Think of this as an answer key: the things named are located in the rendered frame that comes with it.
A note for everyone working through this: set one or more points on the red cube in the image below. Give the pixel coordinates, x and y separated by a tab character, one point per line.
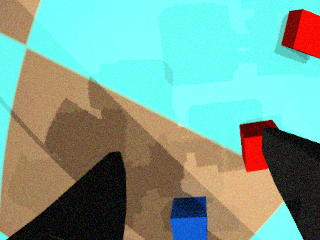
303	32
250	141

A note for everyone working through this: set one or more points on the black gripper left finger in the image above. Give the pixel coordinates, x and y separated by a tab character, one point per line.
92	209

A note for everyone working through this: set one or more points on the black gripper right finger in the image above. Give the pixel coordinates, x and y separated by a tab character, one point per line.
294	163

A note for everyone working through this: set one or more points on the blue cube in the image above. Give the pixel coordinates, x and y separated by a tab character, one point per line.
189	218

